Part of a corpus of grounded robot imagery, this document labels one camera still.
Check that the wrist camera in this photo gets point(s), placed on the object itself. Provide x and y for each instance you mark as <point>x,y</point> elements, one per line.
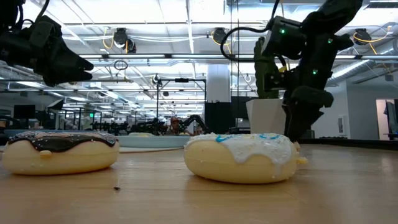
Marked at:
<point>284,40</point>
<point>46,31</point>

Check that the large white frosted donut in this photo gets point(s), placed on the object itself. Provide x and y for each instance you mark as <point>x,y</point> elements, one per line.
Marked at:
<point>236,168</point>

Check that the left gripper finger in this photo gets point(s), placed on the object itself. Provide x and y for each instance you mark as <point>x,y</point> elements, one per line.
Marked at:
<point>77,63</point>
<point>77,76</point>

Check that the white building column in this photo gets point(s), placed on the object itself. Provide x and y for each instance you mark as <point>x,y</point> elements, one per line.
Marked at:
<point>218,84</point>

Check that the light blue plate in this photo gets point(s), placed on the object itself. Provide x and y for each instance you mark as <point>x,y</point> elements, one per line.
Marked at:
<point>149,142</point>

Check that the black cabinet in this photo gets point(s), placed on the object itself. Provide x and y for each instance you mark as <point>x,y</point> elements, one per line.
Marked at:
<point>217,118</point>

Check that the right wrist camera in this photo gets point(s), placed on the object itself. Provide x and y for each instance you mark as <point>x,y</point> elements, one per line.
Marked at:
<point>284,40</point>

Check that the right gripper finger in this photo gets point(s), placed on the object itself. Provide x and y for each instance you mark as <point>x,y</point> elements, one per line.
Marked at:
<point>291,124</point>
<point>308,121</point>

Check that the dark hanging cloth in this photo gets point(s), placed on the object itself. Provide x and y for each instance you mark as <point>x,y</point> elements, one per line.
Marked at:
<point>392,116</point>

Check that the silver ventilation duct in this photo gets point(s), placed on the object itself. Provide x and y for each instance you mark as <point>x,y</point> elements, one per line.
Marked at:
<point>351,71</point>

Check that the green cactus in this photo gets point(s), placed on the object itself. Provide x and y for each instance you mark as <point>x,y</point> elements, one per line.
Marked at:
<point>258,62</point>

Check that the large chocolate frosted donut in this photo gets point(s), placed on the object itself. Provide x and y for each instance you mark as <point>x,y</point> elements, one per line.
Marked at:
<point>62,158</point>

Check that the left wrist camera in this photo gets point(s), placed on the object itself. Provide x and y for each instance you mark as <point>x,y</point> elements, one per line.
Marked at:
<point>46,31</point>

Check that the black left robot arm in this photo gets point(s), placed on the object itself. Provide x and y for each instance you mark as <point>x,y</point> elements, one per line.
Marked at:
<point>12,46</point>

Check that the person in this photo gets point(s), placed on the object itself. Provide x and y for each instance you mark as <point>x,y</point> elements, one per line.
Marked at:
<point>174,123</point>

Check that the black metal station frame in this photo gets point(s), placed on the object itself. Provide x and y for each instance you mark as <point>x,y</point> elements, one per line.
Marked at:
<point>182,80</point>

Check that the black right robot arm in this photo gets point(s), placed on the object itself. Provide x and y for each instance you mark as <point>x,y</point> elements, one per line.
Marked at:
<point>335,18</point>

